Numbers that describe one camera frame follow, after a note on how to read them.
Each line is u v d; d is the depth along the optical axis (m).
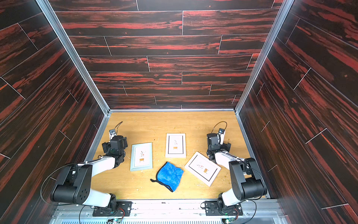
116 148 0.71
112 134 0.80
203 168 0.88
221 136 0.78
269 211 0.73
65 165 0.46
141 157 0.93
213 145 0.72
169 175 0.81
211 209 0.73
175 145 0.99
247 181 0.44
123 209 0.73
